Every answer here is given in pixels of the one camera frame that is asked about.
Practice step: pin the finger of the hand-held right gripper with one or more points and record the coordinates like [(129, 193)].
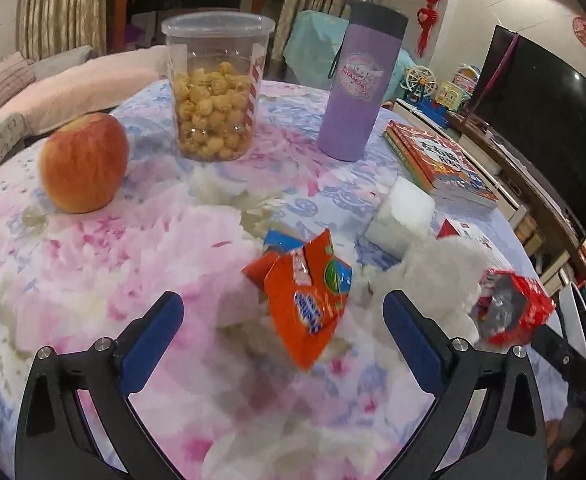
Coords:
[(560, 349)]

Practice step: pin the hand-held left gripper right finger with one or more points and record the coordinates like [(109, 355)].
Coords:
[(415, 345)]

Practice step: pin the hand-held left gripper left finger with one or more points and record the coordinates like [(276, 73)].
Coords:
[(150, 345)]

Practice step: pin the red snack wrapper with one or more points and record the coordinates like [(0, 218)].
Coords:
[(528, 310)]

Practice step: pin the orange snack wrapper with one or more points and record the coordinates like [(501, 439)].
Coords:
[(303, 305)]

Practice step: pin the white crumpled tissue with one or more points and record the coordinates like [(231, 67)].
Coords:
[(438, 275)]

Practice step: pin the floral tablecloth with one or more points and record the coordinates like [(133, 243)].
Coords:
[(98, 285)]

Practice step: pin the person's dark printed clothing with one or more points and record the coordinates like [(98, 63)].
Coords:
[(578, 430)]

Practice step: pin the red white paper carton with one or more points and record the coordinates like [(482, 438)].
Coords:
[(468, 234)]

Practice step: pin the red apple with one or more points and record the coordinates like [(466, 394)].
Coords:
[(83, 160)]

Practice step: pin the black television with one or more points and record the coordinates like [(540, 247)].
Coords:
[(548, 125)]

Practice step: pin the clear popcorn jar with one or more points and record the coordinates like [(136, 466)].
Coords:
[(213, 110)]

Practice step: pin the colourful house toy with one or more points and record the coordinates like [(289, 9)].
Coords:
[(450, 94)]

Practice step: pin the ferris wheel toy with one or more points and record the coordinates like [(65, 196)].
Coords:
[(419, 85)]

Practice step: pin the purple water bottle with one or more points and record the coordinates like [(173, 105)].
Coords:
[(355, 90)]

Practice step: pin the pink sofa cushion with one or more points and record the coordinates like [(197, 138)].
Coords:
[(73, 85)]

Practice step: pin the pink toy wand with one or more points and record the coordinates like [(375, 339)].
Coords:
[(498, 65)]

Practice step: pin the pink striped pillow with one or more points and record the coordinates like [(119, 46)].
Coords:
[(3, 82)]

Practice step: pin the purple box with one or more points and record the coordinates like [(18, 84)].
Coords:
[(140, 35)]

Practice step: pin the teal furniture cover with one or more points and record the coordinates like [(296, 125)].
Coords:
[(313, 45)]

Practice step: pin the red hanging knot ornament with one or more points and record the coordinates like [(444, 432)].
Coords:
[(430, 15)]

